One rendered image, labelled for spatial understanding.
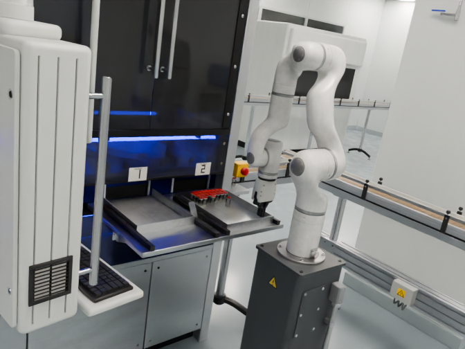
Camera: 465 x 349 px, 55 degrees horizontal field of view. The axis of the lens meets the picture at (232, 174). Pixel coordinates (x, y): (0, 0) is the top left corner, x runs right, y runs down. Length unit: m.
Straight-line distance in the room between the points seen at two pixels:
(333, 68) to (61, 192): 1.02
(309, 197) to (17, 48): 1.05
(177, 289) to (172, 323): 0.20
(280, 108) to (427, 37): 1.55
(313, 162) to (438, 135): 1.56
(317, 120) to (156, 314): 1.27
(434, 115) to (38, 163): 2.44
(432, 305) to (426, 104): 1.24
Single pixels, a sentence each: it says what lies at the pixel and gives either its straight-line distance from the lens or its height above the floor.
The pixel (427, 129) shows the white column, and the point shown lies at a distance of 3.07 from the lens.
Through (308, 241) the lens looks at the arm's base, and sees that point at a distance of 1.72.
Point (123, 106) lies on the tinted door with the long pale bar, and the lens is 1.83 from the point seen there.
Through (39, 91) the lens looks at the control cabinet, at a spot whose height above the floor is 1.44.
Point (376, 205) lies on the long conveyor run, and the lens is 2.56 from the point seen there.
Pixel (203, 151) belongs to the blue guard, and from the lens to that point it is 2.08.
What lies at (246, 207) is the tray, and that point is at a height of 0.89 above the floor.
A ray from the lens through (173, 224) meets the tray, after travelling 1.79.
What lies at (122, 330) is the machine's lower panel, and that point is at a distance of 2.29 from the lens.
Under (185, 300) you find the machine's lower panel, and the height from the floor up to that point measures 0.30.
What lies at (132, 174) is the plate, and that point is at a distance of 1.92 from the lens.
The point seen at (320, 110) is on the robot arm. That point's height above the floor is 1.42.
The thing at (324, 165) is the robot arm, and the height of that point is 1.24.
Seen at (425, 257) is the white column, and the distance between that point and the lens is 3.18.
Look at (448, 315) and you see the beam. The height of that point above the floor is 0.50.
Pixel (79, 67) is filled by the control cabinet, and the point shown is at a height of 1.50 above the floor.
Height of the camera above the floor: 1.62
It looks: 17 degrees down
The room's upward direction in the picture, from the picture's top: 9 degrees clockwise
